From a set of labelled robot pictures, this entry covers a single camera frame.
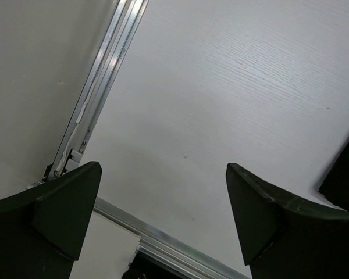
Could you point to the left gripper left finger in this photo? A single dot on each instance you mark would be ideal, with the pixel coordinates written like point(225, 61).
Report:
point(42, 229)

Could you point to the aluminium table rail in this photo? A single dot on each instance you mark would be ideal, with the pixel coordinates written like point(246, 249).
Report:
point(154, 123)

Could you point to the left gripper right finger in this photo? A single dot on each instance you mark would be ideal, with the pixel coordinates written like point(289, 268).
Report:
point(283, 235)

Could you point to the black trousers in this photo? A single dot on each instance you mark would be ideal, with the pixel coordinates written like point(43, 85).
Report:
point(335, 187)

